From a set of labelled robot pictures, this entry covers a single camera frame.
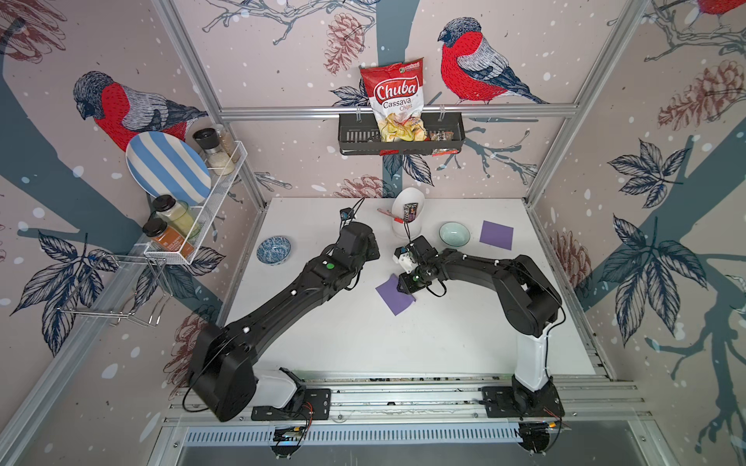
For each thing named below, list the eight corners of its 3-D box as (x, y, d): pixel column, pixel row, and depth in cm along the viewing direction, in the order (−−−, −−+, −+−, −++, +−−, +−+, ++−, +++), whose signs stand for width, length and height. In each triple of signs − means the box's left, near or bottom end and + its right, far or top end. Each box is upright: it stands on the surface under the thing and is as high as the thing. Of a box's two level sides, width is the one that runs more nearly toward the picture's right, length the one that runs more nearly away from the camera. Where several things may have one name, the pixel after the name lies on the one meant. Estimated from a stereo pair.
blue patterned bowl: (255, 265, 101) (252, 261, 99) (263, 240, 109) (261, 236, 107) (287, 265, 101) (285, 261, 99) (293, 240, 109) (291, 236, 107)
